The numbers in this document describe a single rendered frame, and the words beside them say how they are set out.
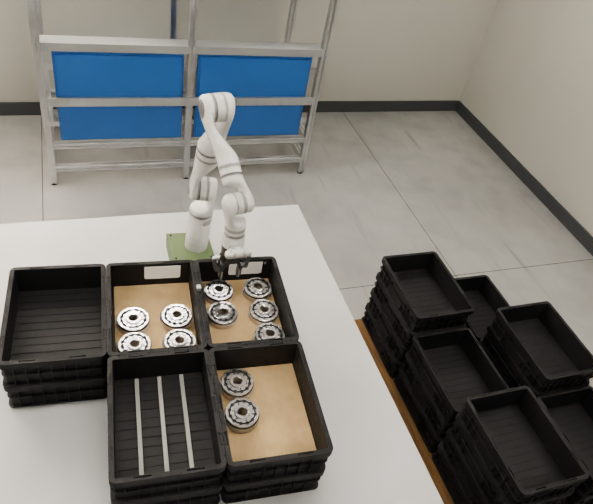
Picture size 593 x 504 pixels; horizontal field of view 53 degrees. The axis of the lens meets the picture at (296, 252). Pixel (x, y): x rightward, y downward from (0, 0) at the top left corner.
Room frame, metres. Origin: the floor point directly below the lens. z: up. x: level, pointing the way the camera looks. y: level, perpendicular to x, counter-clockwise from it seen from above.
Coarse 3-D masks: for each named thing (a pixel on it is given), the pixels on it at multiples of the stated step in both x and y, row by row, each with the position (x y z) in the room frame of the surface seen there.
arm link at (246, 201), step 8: (224, 176) 1.51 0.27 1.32; (232, 176) 1.51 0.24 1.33; (240, 176) 1.53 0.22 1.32; (224, 184) 1.50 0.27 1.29; (232, 184) 1.51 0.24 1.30; (240, 184) 1.51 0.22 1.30; (240, 192) 1.50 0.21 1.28; (248, 192) 1.50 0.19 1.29; (240, 200) 1.46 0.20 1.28; (248, 200) 1.48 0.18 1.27; (240, 208) 1.45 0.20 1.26; (248, 208) 1.47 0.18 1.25
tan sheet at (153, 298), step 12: (120, 288) 1.40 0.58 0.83; (132, 288) 1.41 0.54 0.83; (144, 288) 1.42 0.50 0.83; (156, 288) 1.44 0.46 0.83; (168, 288) 1.45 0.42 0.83; (180, 288) 1.46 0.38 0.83; (120, 300) 1.35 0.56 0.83; (132, 300) 1.36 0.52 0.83; (144, 300) 1.37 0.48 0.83; (156, 300) 1.38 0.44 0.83; (168, 300) 1.39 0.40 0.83; (180, 300) 1.41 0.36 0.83; (120, 312) 1.29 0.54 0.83; (156, 312) 1.33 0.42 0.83; (192, 312) 1.36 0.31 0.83; (156, 324) 1.28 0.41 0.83; (192, 324) 1.31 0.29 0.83; (120, 336) 1.20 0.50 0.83; (156, 336) 1.23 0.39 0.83
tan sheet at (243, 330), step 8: (232, 280) 1.56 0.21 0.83; (240, 280) 1.57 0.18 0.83; (240, 288) 1.53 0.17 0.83; (240, 296) 1.49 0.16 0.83; (272, 296) 1.52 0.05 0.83; (208, 304) 1.42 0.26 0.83; (232, 304) 1.44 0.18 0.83; (240, 304) 1.45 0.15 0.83; (248, 304) 1.46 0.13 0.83; (240, 312) 1.41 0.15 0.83; (248, 312) 1.42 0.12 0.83; (240, 320) 1.37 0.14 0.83; (248, 320) 1.38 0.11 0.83; (232, 328) 1.33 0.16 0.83; (240, 328) 1.34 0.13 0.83; (248, 328) 1.35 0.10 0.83; (256, 328) 1.35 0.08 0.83; (216, 336) 1.28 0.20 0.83; (224, 336) 1.29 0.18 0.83; (232, 336) 1.30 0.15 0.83; (240, 336) 1.30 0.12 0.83; (248, 336) 1.31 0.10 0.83
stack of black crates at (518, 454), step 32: (480, 416) 1.45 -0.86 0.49; (512, 416) 1.49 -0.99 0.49; (544, 416) 1.44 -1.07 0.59; (448, 448) 1.40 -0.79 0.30; (480, 448) 1.29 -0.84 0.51; (512, 448) 1.34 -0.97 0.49; (544, 448) 1.37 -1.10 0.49; (448, 480) 1.33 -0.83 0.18; (480, 480) 1.23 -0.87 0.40; (512, 480) 1.14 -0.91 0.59; (544, 480) 1.23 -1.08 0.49; (576, 480) 1.19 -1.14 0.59
